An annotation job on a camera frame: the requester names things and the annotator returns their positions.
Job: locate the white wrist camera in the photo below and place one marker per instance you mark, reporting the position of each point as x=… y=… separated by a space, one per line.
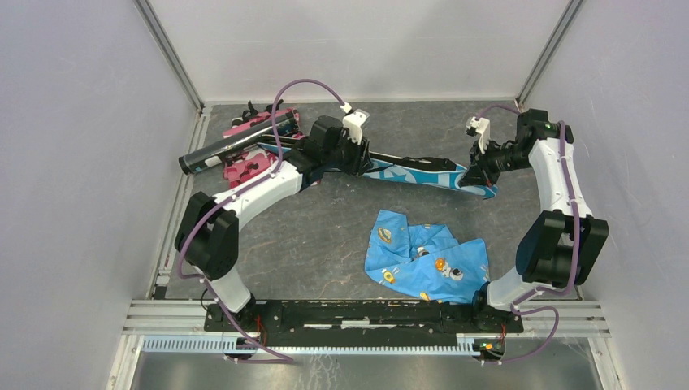
x=480 y=129
x=354 y=120

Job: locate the black shuttlecock tube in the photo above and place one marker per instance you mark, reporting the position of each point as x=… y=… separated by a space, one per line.
x=235 y=140

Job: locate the pink camouflage shorts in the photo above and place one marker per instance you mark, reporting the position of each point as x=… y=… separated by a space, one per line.
x=253 y=160

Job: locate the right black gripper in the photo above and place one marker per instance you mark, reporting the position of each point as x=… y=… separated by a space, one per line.
x=474 y=175

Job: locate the blue astronaut print cloth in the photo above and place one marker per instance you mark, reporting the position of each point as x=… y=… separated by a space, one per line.
x=425 y=261

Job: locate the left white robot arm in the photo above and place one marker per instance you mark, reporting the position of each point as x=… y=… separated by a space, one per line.
x=208 y=236

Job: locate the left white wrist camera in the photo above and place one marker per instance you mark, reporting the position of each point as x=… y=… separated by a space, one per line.
x=354 y=120

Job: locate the blue sport racket bag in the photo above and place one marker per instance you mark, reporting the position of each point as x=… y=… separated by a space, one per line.
x=420 y=175

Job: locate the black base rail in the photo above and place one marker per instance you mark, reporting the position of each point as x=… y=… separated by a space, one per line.
x=280 y=330

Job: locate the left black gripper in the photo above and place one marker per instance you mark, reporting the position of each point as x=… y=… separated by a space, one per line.
x=361 y=156

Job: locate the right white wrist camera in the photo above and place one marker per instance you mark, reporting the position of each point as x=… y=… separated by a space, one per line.
x=480 y=129

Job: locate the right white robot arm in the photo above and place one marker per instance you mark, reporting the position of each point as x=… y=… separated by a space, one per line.
x=560 y=248

